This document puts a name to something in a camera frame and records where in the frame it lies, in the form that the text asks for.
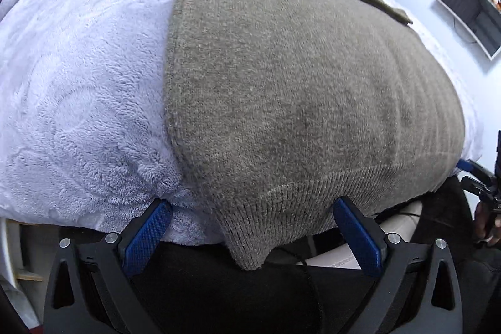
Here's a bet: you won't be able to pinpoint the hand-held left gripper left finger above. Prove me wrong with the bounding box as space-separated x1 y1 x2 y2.
43 198 173 334

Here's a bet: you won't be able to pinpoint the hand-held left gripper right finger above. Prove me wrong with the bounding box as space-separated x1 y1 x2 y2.
332 196 464 334

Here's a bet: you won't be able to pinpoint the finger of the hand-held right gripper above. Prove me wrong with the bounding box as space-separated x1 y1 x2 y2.
456 158 498 187
461 177 500 204

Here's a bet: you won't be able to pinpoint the taupe knit sweater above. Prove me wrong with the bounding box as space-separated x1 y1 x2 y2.
165 0 466 272

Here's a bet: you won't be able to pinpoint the person's right hand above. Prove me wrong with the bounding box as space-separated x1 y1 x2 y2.
473 201 500 243

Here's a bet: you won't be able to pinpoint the person's black pants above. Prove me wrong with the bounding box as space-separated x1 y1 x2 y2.
129 240 376 334

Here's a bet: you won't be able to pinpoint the wooden shelf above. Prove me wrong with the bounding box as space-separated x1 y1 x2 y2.
7 220 44 285

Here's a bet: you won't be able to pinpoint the lavender fluffy blanket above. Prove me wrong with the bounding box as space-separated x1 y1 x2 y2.
0 0 484 246

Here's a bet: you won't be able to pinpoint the thin black cable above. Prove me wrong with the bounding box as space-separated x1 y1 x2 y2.
269 248 328 334

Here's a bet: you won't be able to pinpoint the black monitor cable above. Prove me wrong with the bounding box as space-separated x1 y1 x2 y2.
452 17 477 44

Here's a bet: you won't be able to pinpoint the curved wall monitor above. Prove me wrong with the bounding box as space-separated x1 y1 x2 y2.
434 0 501 61

